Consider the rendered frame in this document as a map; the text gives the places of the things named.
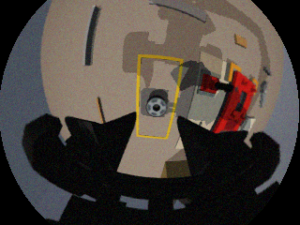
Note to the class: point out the yellow rectangular outline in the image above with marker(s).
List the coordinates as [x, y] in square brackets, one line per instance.
[140, 57]

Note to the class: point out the grey rectangular bar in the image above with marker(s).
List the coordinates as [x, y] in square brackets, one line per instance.
[266, 70]

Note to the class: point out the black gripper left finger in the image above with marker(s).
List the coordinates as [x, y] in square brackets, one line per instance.
[110, 138]

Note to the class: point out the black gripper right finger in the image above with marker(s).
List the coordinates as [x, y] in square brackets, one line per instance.
[201, 145]

